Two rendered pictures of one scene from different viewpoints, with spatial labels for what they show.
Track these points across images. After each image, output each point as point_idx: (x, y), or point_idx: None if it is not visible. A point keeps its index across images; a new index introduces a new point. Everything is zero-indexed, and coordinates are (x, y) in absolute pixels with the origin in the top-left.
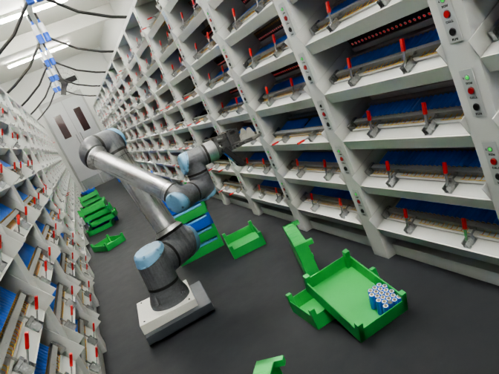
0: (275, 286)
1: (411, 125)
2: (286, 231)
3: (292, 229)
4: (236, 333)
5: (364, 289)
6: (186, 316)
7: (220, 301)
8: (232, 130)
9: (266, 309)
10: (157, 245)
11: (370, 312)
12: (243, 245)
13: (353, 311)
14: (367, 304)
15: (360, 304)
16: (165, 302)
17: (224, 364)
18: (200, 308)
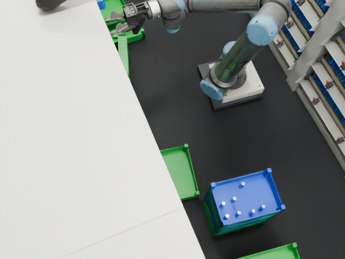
0: (152, 72)
1: None
2: (127, 61)
3: (122, 60)
4: (180, 39)
5: (103, 14)
6: (215, 60)
7: (195, 83)
8: (126, 4)
9: (160, 51)
10: (226, 48)
11: (107, 5)
12: (174, 147)
13: (114, 6)
14: (106, 8)
15: (109, 8)
16: None
17: (186, 18)
18: (205, 63)
